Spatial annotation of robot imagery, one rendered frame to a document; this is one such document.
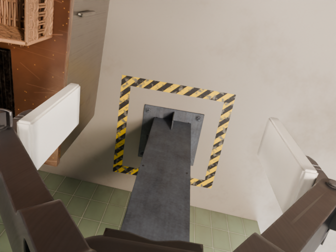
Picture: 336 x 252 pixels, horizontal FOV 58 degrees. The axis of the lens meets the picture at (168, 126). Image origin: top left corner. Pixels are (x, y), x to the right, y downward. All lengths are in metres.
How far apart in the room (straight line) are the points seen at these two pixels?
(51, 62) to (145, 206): 0.54
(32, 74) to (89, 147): 0.82
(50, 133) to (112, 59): 1.41
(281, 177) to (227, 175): 1.63
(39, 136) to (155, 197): 0.89
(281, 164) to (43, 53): 0.93
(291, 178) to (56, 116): 0.13
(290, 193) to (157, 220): 0.81
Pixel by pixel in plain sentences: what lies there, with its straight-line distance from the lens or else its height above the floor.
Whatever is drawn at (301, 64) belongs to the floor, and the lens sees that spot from 1.62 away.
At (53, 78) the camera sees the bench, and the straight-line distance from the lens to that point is 1.05.
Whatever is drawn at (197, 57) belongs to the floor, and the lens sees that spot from 1.53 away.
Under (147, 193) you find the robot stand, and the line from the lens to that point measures 1.05.
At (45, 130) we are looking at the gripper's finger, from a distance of 0.17.
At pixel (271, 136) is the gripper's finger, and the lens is 0.20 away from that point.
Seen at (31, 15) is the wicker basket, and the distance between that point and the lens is 0.89.
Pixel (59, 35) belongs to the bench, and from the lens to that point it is 1.01.
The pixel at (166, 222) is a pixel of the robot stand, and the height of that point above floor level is 0.78.
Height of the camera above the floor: 1.50
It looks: 66 degrees down
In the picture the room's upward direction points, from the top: 170 degrees counter-clockwise
